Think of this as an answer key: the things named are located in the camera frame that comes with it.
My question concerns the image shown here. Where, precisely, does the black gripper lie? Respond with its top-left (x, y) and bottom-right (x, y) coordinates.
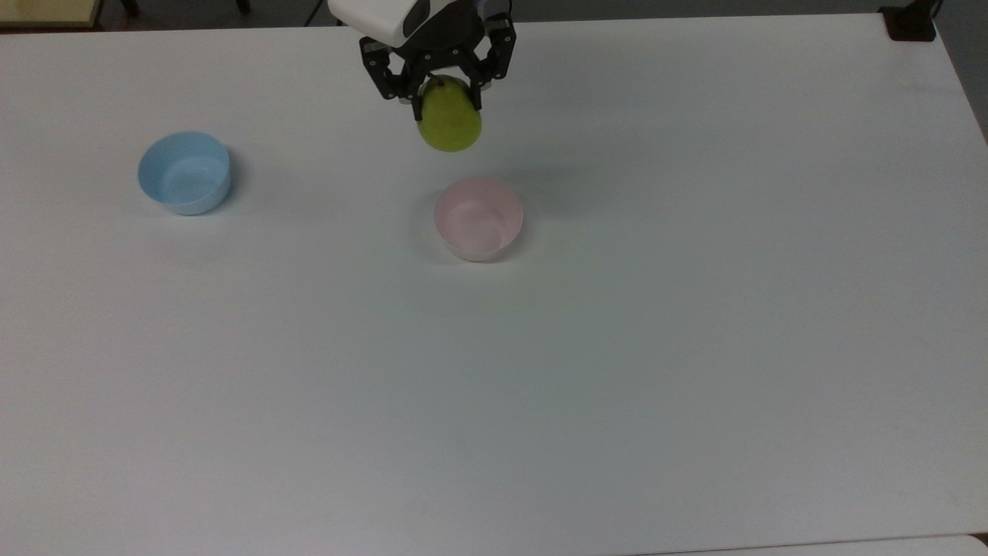
top-left (359, 0), bottom-right (517, 122)

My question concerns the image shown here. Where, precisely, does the green pear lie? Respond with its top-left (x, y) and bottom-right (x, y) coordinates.
top-left (418, 75), bottom-right (484, 153)

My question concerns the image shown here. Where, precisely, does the light pink plastic bowl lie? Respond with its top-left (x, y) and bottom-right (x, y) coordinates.
top-left (433, 178), bottom-right (525, 263)

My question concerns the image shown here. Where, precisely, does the light blue plastic bowl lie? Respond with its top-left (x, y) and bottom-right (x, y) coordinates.
top-left (137, 131), bottom-right (232, 216)

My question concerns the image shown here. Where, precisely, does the yellowish wooden table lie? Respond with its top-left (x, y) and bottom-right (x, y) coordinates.
top-left (0, 0), bottom-right (106, 32)

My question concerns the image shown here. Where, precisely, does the black table clamp base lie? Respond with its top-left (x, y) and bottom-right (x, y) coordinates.
top-left (879, 0), bottom-right (939, 42)

